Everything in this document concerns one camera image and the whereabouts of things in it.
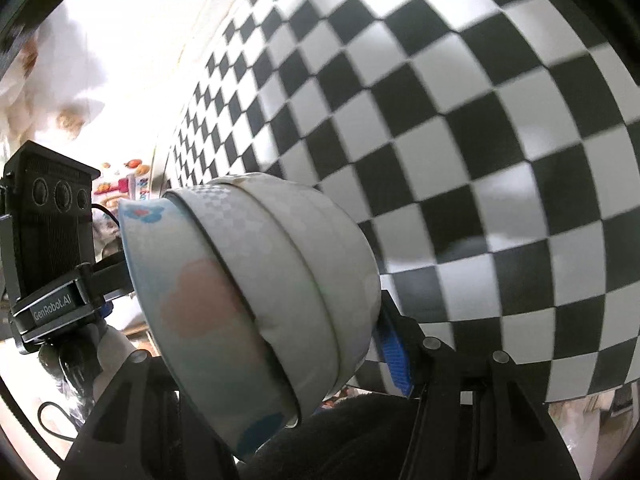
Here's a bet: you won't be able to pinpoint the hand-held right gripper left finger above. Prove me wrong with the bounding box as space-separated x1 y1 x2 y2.
57 350 240 480

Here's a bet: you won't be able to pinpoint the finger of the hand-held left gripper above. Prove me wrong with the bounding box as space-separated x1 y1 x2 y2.
91 251 134 302

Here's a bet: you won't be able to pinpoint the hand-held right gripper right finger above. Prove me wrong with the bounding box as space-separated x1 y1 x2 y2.
374 290 581 480

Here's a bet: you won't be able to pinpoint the blue orange flower bowl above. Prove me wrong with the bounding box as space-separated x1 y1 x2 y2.
117 197 302 464

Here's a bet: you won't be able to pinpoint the black white checkered tablecloth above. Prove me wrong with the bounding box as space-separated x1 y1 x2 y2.
150 0 640 407

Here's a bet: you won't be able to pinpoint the black cable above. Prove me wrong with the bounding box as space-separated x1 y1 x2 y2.
38 400 88 442

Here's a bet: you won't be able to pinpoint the colourful wall stickers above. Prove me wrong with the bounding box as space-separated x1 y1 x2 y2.
95 158 153 201

